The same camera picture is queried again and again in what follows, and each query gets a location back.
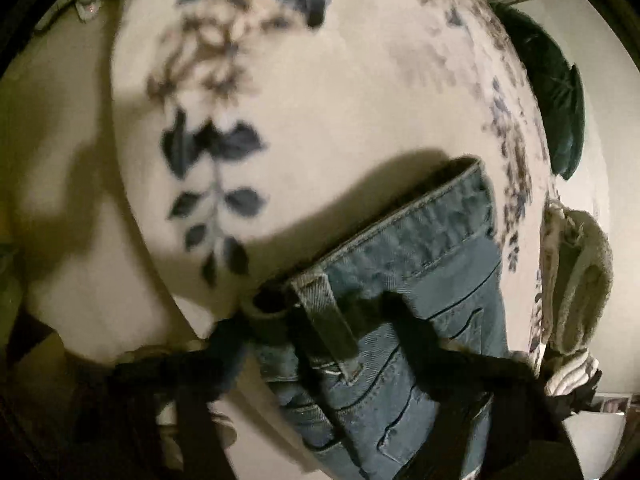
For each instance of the blue denim jeans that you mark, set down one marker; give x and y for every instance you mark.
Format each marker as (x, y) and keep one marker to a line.
(374, 352)

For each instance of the floral white bed blanket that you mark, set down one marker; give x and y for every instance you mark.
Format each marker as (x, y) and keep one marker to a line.
(254, 134)

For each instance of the dark green velvet pillow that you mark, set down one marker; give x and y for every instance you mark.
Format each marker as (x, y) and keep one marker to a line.
(557, 85)

